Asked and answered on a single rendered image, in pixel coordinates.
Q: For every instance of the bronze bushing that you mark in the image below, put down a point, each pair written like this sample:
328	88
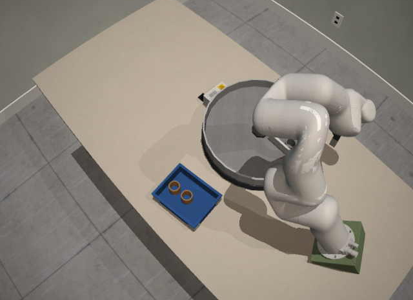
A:
186	192
174	183

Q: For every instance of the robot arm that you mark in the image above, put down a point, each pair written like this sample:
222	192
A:
299	180

